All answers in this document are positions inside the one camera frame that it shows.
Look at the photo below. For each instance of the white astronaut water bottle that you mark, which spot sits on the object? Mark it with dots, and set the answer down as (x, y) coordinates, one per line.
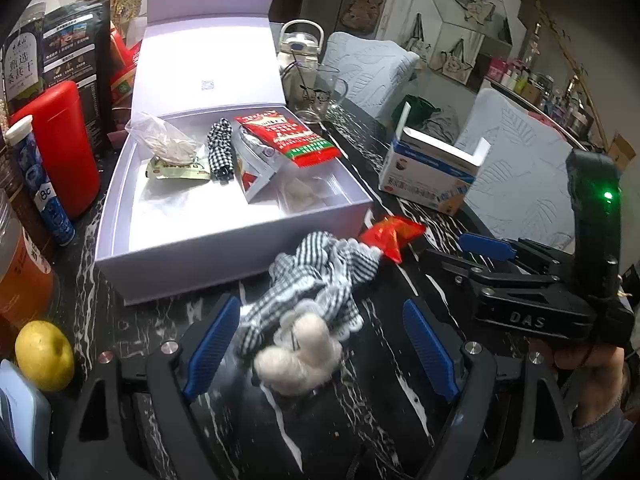
(295, 50)

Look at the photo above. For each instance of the checkered lace-trimmed cloth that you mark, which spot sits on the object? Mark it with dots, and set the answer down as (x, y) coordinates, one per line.
(310, 280)

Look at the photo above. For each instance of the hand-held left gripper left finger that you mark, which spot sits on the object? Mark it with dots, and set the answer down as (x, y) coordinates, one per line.
(210, 345)

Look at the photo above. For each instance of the white fluffy pompom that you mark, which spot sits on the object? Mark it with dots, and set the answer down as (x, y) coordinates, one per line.
(295, 365)

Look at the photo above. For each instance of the green snack packet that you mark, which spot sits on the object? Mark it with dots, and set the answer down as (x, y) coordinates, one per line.
(175, 171)

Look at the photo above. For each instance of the amber glass jar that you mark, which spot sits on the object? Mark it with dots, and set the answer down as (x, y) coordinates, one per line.
(25, 280)

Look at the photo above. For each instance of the small red snack packet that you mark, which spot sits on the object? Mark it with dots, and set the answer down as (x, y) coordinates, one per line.
(390, 235)

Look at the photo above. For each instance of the silver foil packet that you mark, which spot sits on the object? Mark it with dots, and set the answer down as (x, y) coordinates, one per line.
(257, 160)

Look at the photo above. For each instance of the clear bag of white slices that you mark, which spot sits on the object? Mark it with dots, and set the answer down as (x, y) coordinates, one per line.
(170, 142)

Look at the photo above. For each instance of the white house-shaped cabinet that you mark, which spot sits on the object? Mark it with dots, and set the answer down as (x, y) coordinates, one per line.
(440, 20)

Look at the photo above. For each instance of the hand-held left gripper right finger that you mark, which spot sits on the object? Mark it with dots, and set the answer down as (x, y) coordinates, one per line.
(430, 350)

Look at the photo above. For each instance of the woven hanging bag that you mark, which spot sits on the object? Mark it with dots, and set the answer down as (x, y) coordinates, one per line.
(362, 7)

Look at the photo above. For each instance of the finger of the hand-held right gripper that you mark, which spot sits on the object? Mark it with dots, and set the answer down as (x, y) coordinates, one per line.
(482, 244)
(457, 266)

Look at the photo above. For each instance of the brown cardboard box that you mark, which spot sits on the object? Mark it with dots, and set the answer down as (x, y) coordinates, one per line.
(622, 150)

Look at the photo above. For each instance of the dark label plastic jar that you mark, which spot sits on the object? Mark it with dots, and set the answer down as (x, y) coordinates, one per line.
(22, 70)

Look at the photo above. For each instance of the person's right forearm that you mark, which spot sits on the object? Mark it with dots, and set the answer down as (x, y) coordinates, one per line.
(600, 442)

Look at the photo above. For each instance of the pale lavender gift box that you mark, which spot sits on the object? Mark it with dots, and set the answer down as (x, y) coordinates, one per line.
(190, 210)

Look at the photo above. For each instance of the red canister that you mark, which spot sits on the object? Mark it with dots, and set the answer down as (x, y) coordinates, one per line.
(65, 150)

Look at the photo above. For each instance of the black snack bag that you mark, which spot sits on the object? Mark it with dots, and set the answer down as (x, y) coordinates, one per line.
(75, 55)

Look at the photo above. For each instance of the grey quilted cushion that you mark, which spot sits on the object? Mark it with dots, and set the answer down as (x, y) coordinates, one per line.
(520, 170)
(370, 70)

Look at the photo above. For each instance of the clear bag of white pieces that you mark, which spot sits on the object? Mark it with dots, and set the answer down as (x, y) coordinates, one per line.
(305, 191)

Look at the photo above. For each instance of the person's right hand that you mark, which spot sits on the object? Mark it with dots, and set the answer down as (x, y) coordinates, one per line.
(595, 385)

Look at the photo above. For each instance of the light blue case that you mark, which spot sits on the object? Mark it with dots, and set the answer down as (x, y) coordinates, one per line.
(20, 420)

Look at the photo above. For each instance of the clear glass mug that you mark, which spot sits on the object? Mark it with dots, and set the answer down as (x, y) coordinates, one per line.
(315, 100)

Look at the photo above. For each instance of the blue tablet tube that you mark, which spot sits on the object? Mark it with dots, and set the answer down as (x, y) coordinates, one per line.
(42, 190)

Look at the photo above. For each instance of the row of cosmetic bottles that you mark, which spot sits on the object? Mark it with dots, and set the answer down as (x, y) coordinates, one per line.
(540, 85)

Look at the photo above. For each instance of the pile of clothes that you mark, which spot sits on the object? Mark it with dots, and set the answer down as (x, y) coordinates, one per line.
(440, 120)

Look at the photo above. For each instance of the yellow lemon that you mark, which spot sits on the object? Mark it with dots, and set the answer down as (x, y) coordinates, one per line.
(45, 355)

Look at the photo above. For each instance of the red box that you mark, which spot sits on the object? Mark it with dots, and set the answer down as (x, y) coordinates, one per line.
(125, 85)

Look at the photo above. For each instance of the blue and white cardboard box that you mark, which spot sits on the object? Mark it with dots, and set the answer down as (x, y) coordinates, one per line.
(425, 180)

